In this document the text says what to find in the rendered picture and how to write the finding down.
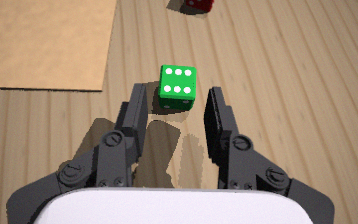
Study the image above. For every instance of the peach flat mat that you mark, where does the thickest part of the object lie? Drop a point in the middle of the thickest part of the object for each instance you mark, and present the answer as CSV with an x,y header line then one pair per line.
x,y
60,45

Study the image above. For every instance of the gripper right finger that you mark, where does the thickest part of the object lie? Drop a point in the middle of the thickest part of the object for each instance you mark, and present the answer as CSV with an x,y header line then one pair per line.
x,y
241,167

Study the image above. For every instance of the green die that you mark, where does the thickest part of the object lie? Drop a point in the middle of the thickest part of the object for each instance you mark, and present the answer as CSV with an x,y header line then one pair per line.
x,y
177,87

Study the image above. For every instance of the red die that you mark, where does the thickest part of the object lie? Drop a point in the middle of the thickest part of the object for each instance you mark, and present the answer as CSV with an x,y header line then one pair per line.
x,y
205,5

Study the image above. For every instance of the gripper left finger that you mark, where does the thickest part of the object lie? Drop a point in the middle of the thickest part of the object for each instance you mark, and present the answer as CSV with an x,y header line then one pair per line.
x,y
110,162

